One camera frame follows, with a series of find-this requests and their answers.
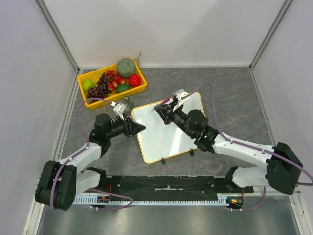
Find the light blue cable duct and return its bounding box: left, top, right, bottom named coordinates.
left=73, top=193, right=229, bottom=206

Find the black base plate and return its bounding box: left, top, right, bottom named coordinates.
left=96, top=176, right=254, bottom=202

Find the small glass bottle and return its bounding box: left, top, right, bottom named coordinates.
left=123, top=96, right=134, bottom=112

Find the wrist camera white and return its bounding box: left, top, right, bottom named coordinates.
left=110, top=101, right=127, bottom=120
left=173, top=89, right=190, bottom=111

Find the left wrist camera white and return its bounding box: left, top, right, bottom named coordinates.
left=110, top=101, right=127, bottom=120

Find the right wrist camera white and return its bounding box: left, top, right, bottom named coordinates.
left=173, top=89, right=190, bottom=111

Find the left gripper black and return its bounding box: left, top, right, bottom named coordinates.
left=106, top=113, right=145, bottom=139

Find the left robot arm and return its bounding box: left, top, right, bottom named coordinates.
left=35, top=114, right=146, bottom=211

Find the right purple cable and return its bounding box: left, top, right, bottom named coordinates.
left=183, top=81, right=313, bottom=211

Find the purple cable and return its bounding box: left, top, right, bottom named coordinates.
left=49, top=97, right=134, bottom=211
left=183, top=81, right=313, bottom=211

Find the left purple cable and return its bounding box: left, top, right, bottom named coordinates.
left=49, top=97, right=134, bottom=211

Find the green apple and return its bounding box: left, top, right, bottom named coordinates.
left=82, top=79, right=95, bottom=91

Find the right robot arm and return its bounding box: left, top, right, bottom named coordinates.
left=153, top=100, right=303, bottom=195

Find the green melon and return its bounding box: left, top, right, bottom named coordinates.
left=116, top=58, right=136, bottom=78

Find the purple grape bunch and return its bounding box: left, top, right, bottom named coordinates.
left=87, top=74, right=115, bottom=104

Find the white whiteboard orange frame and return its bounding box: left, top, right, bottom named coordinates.
left=131, top=101, right=197, bottom=164

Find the green mango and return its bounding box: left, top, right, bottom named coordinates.
left=116, top=84, right=132, bottom=93

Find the yellow plastic bin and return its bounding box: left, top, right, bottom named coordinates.
left=77, top=58, right=147, bottom=110

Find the red apple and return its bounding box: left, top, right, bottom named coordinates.
left=128, top=74, right=141, bottom=88

